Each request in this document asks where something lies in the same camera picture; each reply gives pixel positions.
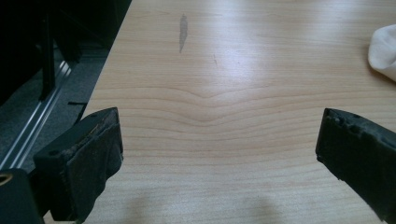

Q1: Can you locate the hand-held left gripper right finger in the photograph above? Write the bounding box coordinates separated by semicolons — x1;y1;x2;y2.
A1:
315;107;396;224

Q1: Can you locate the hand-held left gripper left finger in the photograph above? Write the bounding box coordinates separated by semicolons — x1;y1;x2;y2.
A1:
32;106;124;224

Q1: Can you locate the white sock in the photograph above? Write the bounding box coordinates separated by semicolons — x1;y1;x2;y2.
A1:
367;23;396;83

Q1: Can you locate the black metal stand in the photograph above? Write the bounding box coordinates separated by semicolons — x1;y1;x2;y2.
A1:
38;13;58;102

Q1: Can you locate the metal floor rail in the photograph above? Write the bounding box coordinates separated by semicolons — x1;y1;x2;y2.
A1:
0;60;73;171

